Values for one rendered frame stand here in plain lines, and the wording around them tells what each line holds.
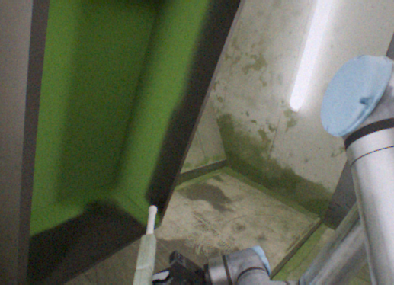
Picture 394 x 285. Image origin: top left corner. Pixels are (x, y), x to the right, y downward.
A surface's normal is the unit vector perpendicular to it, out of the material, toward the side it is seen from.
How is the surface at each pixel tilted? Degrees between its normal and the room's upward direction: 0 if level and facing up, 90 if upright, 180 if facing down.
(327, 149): 90
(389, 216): 74
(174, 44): 90
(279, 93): 90
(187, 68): 90
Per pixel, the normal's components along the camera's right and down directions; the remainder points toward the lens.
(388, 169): -0.73, -0.33
